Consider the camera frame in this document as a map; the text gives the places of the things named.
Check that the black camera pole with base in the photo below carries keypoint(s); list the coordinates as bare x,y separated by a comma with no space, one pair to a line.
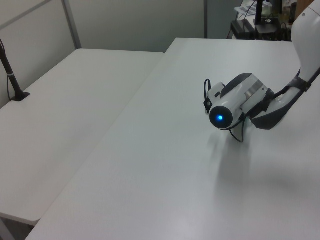
12,79

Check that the black flat box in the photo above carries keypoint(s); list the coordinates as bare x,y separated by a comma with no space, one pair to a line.
241,28

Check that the grey partition frame post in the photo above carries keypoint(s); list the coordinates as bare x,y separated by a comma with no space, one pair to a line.
72,23

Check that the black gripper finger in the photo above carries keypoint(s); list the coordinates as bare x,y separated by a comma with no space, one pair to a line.
240,133

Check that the grey table leg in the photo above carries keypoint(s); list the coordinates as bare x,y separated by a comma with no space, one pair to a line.
5,228

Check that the wooden board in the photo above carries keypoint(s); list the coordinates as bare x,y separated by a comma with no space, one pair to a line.
303,6

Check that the black monitor stand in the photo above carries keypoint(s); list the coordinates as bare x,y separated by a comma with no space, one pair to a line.
265,27

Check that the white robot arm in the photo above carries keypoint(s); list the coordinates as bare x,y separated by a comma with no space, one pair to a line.
235,100

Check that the printed paper sheets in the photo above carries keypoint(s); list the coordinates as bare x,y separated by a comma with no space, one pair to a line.
246,9

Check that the grey wall post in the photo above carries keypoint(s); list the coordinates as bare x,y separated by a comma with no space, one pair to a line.
205,18

